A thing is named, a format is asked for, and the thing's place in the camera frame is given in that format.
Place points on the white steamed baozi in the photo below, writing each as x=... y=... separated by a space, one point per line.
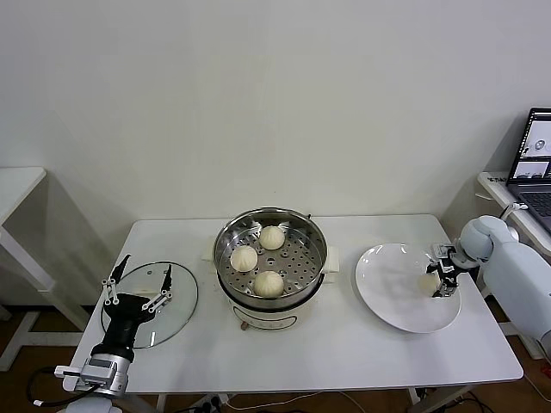
x=269 y=284
x=244 y=259
x=272 y=237
x=428 y=284

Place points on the dark open laptop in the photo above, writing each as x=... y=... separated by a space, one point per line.
x=534 y=142

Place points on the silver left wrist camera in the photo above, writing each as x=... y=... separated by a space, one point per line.
x=99 y=368

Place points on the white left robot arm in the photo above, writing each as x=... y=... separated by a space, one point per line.
x=118 y=376

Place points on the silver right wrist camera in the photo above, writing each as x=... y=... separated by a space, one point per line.
x=440 y=250

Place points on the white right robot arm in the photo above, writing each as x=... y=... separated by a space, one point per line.
x=508 y=266

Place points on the round glass pot lid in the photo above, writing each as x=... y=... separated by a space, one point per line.
x=176 y=301

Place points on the white power strip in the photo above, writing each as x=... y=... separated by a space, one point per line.
x=213 y=402

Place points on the white round plate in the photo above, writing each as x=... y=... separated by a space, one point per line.
x=387 y=284

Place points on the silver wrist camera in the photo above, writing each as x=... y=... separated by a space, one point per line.
x=440 y=250
x=99 y=368

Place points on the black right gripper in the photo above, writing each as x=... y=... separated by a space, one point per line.
x=448 y=271

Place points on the stainless steel steamer basket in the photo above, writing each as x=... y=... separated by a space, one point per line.
x=301 y=266

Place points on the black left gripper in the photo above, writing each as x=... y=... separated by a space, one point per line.
x=125 y=322

